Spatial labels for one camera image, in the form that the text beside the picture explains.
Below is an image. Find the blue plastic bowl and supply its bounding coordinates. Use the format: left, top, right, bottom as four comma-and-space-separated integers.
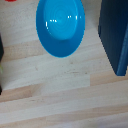
35, 0, 86, 59

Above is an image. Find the dark blue flat box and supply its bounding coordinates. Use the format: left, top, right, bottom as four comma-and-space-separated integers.
97, 0, 128, 77

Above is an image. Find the black fabric storage box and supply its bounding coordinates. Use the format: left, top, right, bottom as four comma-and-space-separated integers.
0, 33, 5, 95

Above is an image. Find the red plastic cup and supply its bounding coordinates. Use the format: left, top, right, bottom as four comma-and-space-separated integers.
4, 0, 17, 3

